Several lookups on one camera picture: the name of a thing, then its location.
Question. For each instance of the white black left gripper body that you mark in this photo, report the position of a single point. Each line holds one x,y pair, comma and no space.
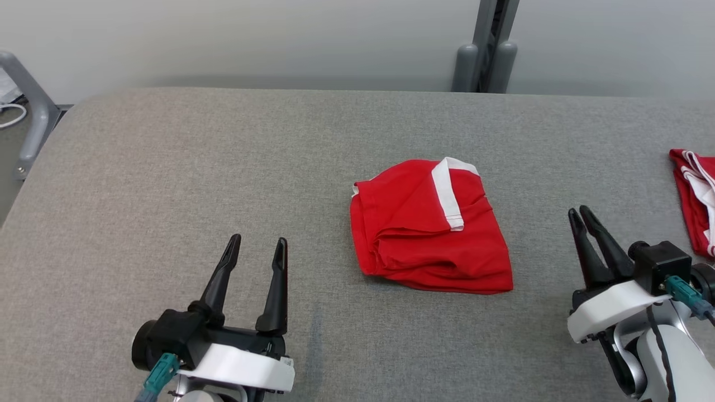
246,371

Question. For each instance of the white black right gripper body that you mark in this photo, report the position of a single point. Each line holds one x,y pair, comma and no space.
609,310

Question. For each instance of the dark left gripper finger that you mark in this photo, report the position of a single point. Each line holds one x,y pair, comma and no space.
223,279
277,285

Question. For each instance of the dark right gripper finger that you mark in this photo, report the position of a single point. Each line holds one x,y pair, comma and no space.
611,251
586,257

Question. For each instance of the red shirt with white stripes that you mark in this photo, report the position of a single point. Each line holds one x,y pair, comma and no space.
692,195

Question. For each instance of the red shorts with white panels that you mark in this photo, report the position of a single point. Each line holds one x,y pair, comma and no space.
424,245

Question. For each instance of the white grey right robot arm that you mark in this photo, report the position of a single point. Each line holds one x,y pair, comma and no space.
692,363

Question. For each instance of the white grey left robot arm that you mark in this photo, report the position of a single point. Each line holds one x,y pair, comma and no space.
206,396

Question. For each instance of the grey metal table leg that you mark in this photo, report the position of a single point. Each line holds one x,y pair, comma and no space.
36,111

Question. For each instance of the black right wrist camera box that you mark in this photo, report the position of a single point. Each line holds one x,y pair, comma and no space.
662,262

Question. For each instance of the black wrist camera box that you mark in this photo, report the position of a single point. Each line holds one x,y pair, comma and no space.
173,338
662,262

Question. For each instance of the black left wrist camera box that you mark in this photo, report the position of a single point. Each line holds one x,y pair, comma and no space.
173,338

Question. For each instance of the teal right camera connector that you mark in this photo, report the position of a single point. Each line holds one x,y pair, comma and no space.
684,293

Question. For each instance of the teal camera connector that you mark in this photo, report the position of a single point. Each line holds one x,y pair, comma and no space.
684,293
159,377

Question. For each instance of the teal left camera connector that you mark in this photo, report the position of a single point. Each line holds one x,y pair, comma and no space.
159,377

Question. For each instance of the grey rounded post foot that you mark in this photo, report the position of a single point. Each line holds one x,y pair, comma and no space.
503,67
465,70

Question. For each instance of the dark grey partition post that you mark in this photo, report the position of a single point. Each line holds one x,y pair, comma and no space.
494,19

